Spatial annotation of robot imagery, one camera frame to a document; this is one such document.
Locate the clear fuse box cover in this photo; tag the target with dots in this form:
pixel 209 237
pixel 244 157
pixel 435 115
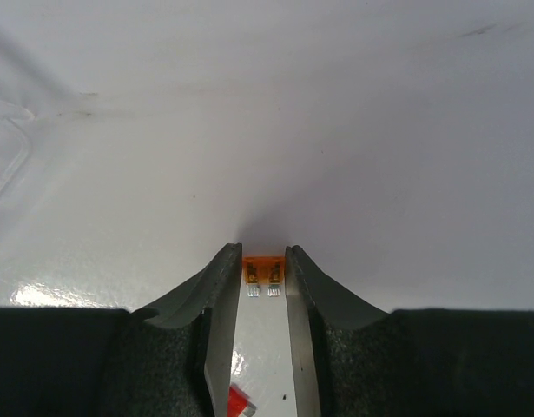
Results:
pixel 15 146

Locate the orange blade fuse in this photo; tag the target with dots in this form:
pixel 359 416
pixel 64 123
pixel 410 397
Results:
pixel 263 271

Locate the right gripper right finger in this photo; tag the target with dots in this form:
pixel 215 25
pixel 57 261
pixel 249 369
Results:
pixel 347 355

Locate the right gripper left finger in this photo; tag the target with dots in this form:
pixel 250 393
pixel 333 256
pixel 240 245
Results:
pixel 173 356

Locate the red blade fuse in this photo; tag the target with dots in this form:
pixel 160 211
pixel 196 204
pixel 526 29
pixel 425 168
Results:
pixel 238 404

